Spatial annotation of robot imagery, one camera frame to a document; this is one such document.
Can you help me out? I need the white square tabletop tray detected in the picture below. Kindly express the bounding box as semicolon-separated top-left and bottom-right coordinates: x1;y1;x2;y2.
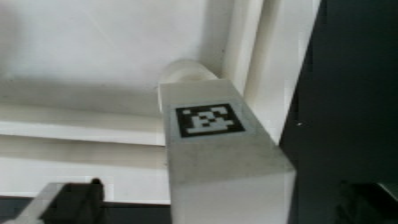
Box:
0;0;323;148

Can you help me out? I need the white table leg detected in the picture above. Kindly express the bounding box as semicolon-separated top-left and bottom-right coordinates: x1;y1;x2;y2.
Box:
157;60;296;224

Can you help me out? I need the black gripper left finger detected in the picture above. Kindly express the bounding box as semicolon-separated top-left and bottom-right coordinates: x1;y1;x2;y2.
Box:
12;178;109;224

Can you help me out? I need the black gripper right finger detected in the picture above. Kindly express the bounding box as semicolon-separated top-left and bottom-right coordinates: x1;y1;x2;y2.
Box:
333;182;398;224

